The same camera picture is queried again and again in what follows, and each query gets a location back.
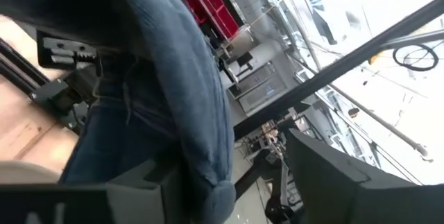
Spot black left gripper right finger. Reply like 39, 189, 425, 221
286, 128, 444, 224

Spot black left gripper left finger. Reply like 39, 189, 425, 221
103, 160, 185, 224

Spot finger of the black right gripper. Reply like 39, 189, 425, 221
62, 64, 101, 110

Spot blue denim baseball cap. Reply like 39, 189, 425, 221
0, 0, 237, 224

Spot grey metal pole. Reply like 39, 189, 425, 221
329, 85, 429, 156

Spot grey equipment case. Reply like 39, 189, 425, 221
227, 62, 289, 116

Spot red storage bins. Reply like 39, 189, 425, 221
183, 0, 240, 40

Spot coiled black cable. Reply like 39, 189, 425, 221
392, 43, 440, 72

